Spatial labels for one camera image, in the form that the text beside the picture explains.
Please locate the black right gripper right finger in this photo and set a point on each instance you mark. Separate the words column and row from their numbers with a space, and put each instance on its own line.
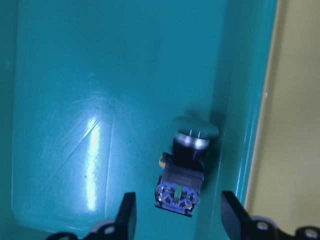
column 235, row 220

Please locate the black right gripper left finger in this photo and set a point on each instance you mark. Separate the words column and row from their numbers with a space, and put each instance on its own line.
column 126, row 219

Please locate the green push button switch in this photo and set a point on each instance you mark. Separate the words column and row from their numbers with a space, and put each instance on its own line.
column 178, row 188

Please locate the yellow plastic tray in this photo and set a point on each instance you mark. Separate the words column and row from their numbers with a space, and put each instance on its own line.
column 284, row 182

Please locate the green plastic tray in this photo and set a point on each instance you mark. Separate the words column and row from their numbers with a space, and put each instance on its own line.
column 89, row 93

